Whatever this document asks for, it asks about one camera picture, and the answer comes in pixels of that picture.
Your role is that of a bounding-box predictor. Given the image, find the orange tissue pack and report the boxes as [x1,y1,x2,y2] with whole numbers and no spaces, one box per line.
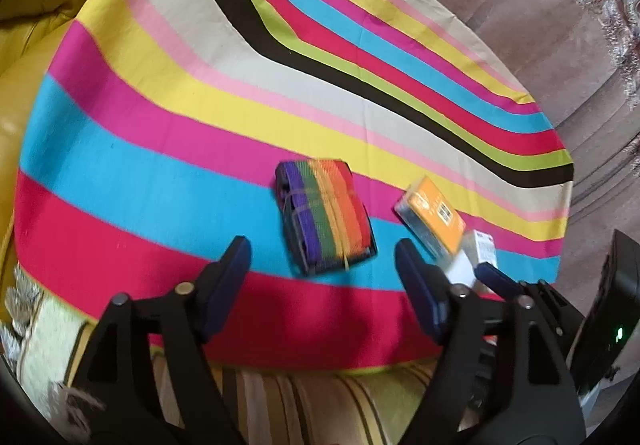
[394,176,465,262]

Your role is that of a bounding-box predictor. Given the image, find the yellow leather sofa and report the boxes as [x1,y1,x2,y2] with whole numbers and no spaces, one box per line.
[1,0,86,276]

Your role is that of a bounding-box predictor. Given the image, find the rainbow striped cloth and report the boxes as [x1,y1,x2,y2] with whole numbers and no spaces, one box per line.
[14,0,574,371]

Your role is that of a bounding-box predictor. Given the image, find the white blue medicine box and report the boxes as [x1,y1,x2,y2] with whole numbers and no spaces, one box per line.
[461,229,498,267]

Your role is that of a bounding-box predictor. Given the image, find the black camera with green light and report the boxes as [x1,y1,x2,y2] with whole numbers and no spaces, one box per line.
[567,229,639,396]

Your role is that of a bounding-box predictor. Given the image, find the small white cube box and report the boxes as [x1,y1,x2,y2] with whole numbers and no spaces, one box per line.
[444,250,491,295]

